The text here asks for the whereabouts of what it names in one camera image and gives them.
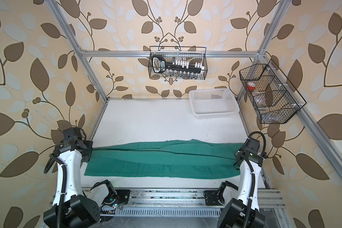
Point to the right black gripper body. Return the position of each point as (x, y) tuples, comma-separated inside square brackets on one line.
[(240, 151)]

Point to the black handheld tool in basket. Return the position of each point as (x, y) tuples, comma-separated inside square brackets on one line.
[(160, 65)]

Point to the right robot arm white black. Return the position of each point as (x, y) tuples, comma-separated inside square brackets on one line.
[(241, 208)]

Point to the black wire basket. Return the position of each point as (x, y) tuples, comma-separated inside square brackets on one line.
[(194, 55), (275, 99)]

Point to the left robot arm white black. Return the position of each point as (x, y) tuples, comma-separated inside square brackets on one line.
[(71, 208)]

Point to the aluminium front rail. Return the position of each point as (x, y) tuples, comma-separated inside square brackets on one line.
[(165, 203)]

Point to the right black wire basket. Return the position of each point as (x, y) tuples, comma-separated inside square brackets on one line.
[(275, 99)]

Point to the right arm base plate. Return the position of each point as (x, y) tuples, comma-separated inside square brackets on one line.
[(213, 198)]

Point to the green trousers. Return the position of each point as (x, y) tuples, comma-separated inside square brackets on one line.
[(191, 159)]

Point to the back black wire basket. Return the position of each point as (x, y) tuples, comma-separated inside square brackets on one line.
[(194, 55)]

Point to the white plastic laundry basket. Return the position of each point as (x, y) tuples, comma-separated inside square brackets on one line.
[(213, 103)]

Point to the red capped item in basket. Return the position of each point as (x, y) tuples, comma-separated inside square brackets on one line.
[(251, 86)]

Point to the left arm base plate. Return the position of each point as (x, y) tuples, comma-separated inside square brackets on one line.
[(122, 197)]

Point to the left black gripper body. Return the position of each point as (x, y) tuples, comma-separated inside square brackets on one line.
[(87, 146)]

